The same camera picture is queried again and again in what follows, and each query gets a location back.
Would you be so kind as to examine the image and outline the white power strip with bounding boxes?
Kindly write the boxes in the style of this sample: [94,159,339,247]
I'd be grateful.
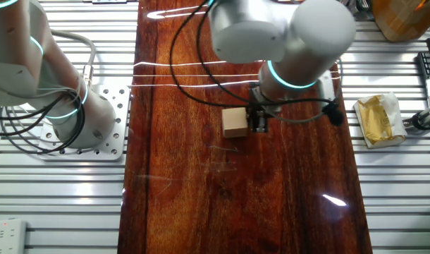
[0,217,27,254]

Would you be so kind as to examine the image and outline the black cable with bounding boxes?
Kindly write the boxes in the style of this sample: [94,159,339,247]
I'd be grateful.
[195,10,338,107]
[0,90,87,155]
[168,0,253,109]

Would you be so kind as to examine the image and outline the glossy reddish wooden board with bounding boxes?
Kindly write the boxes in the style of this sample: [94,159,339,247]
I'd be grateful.
[116,0,374,254]

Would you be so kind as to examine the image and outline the grey cable with metal connector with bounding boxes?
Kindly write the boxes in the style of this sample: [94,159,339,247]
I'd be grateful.
[49,29,97,87]

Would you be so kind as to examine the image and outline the small wooden block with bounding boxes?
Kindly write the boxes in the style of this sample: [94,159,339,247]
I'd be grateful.
[221,107,250,139]

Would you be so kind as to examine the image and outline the gold and white tissue packet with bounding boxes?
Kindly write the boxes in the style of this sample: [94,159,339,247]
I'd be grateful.
[352,92,408,150]

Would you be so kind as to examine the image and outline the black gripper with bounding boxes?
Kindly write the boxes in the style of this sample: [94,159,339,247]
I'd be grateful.
[247,87,272,134]

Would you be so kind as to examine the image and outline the brown cardboard box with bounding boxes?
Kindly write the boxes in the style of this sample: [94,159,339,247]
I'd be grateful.
[371,0,430,43]

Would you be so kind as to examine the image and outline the black foam cable wrap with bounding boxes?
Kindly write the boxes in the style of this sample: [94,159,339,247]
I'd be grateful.
[321,102,345,127]

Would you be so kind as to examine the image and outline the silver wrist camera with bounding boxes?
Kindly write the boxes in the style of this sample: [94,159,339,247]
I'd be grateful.
[315,70,338,107]

